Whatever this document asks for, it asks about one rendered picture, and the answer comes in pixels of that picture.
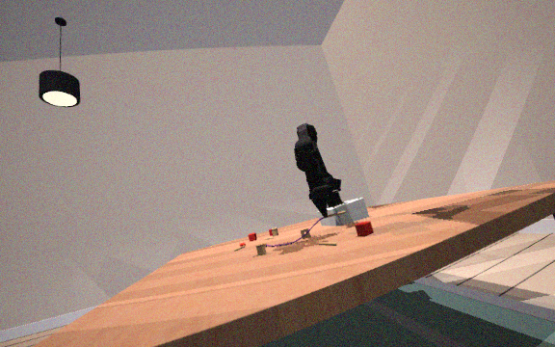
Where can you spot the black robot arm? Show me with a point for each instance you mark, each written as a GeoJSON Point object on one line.
{"type": "Point", "coordinates": [309, 160]}

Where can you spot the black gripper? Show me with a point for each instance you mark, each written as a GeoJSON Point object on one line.
{"type": "Point", "coordinates": [318, 193]}

